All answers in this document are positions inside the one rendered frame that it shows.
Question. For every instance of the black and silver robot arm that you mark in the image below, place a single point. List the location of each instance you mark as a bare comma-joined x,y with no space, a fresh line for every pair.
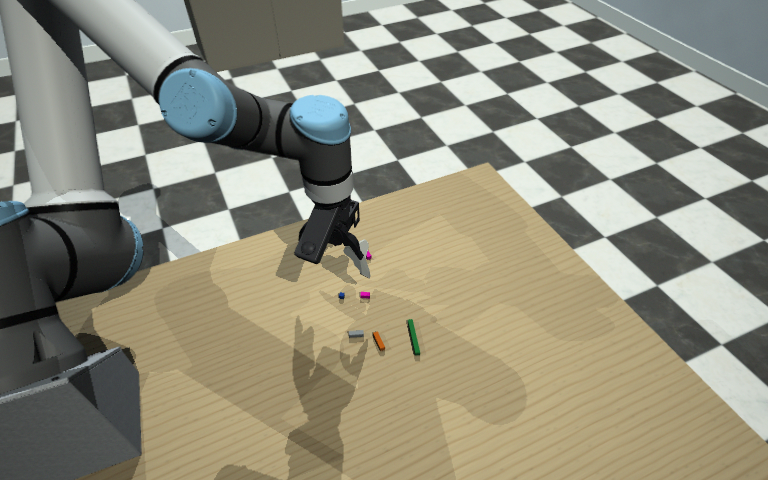
79,247

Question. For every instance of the green rod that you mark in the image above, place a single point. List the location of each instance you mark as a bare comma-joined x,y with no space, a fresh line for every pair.
413,337

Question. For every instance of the orange rod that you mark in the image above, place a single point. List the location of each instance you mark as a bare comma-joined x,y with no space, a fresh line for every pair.
379,341

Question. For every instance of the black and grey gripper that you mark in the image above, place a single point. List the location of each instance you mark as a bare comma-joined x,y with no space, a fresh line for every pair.
357,251

